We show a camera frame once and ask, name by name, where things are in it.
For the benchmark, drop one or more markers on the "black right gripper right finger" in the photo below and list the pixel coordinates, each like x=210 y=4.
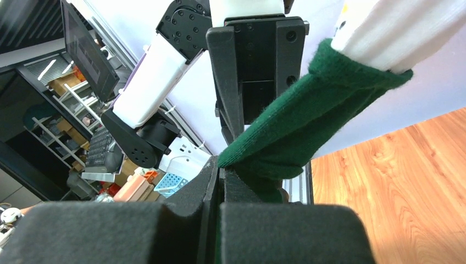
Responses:
x=252 y=231

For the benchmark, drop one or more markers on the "metal storage shelf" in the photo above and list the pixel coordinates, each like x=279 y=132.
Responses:
x=68 y=119

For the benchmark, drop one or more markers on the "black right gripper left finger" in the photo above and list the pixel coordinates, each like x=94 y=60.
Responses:
x=171 y=231

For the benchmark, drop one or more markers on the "black keyboard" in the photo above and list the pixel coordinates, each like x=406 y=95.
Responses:
x=104 y=155

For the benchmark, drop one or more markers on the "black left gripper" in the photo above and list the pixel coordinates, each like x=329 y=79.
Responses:
x=254 y=60

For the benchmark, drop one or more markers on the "black computer monitor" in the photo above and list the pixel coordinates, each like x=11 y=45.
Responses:
x=87 y=56

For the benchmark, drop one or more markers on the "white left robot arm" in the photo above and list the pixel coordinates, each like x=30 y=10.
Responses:
x=141 y=129

